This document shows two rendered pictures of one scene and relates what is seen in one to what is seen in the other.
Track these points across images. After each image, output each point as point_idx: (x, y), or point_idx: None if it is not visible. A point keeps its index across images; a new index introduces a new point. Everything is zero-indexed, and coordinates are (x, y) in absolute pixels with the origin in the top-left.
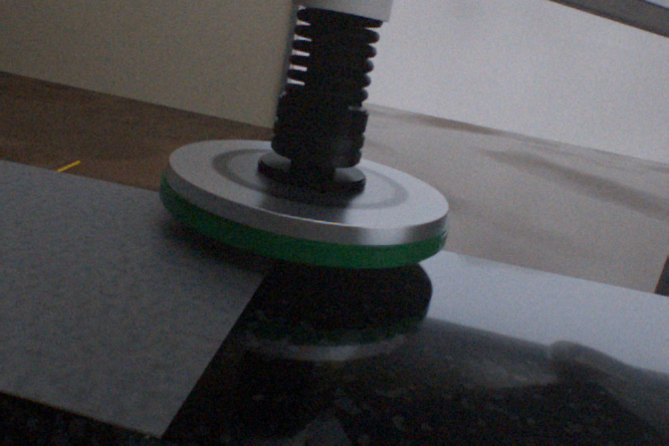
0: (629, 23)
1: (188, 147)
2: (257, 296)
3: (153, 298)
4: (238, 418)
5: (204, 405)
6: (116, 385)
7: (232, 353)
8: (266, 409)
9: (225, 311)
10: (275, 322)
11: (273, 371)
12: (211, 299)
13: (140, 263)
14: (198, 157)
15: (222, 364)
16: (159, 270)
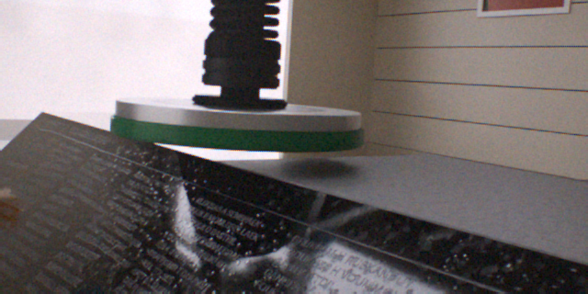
0: None
1: (302, 114)
2: (344, 156)
3: (402, 163)
4: (406, 152)
5: (414, 153)
6: (441, 158)
7: (388, 154)
8: (394, 151)
9: (371, 157)
10: (353, 153)
11: (378, 152)
12: (372, 159)
13: (393, 168)
14: (314, 113)
15: (396, 154)
16: (385, 165)
